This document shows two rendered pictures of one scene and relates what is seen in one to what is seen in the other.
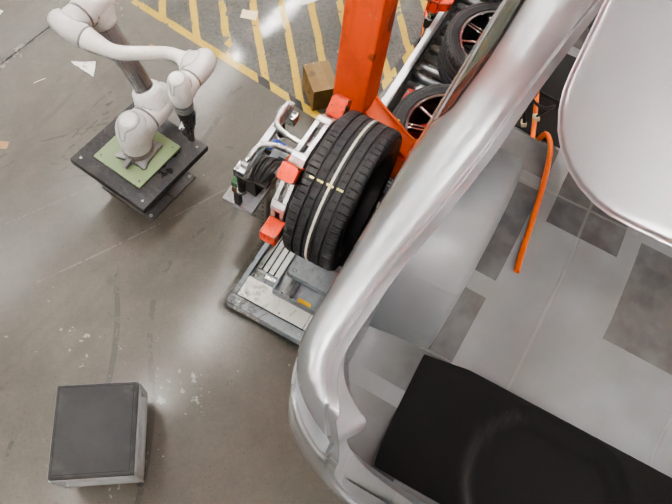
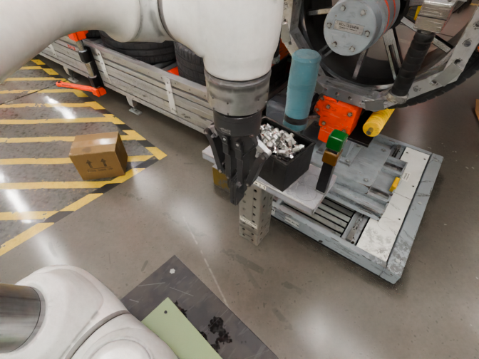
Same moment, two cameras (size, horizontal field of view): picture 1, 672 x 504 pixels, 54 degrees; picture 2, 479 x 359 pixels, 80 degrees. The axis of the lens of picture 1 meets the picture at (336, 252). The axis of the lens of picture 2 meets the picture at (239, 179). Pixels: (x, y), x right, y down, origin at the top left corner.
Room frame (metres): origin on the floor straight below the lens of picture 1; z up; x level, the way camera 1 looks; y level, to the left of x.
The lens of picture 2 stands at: (1.60, 1.13, 1.10)
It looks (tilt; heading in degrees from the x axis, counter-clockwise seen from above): 47 degrees down; 288
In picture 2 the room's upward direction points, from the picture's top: straight up
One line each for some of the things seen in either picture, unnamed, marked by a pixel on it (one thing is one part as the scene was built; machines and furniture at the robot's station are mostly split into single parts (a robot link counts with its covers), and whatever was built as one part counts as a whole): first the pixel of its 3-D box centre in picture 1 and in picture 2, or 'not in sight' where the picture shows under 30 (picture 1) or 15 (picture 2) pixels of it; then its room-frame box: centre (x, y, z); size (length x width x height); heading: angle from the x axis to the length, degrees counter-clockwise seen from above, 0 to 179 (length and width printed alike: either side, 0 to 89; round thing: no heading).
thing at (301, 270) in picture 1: (333, 246); (344, 133); (1.47, 0.02, 0.32); 0.40 x 0.30 x 0.28; 162
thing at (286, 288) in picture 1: (326, 268); (341, 167); (1.44, 0.03, 0.13); 0.50 x 0.36 x 0.10; 162
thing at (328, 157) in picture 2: not in sight; (332, 154); (1.54, 0.51, 0.59); 0.04 x 0.04 x 0.04; 72
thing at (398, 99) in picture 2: (241, 181); (410, 66); (1.44, 0.46, 0.83); 0.04 x 0.04 x 0.16
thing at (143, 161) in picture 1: (136, 150); not in sight; (1.79, 1.12, 0.34); 0.22 x 0.18 x 0.06; 165
